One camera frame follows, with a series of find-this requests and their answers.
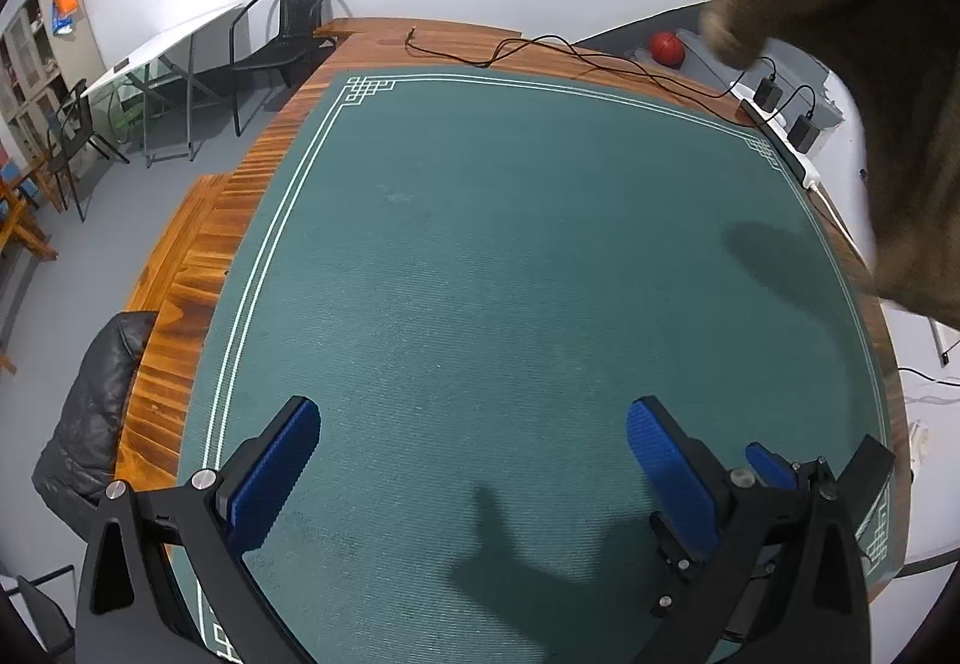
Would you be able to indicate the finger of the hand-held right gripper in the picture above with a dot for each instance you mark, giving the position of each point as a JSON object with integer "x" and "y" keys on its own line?
{"x": 769, "y": 465}
{"x": 874, "y": 476}

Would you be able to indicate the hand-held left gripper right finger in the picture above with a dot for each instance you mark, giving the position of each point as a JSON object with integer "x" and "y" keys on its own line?
{"x": 667, "y": 476}

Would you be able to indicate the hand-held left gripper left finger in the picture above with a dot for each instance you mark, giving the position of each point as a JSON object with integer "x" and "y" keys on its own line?
{"x": 274, "y": 476}

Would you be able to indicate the black leather chair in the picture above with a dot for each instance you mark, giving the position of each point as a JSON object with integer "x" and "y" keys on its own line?
{"x": 90, "y": 409}

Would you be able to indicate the green table mat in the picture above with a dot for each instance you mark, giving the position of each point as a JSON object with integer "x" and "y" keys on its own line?
{"x": 525, "y": 259}

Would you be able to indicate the white power strip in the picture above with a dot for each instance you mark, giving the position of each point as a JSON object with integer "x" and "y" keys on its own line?
{"x": 795, "y": 158}

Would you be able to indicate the wooden table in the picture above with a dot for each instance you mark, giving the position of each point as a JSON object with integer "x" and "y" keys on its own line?
{"x": 259, "y": 162}

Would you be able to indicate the black power adapter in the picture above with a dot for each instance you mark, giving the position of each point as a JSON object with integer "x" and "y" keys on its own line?
{"x": 804, "y": 133}
{"x": 769, "y": 92}

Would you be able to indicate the wooden chair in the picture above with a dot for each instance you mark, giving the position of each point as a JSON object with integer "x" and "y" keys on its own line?
{"x": 22, "y": 221}

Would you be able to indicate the red ball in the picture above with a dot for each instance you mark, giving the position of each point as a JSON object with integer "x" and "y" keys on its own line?
{"x": 667, "y": 48}

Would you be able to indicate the grey cabinet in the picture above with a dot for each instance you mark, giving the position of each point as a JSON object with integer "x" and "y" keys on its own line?
{"x": 630, "y": 38}

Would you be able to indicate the white folding table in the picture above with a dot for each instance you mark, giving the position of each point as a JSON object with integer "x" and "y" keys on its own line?
{"x": 172, "y": 38}

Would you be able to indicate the beige shelf cabinet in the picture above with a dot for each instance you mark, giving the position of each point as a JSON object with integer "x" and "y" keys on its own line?
{"x": 30, "y": 57}

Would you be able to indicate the blue packet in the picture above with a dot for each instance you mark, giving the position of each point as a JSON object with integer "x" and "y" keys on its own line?
{"x": 61, "y": 21}

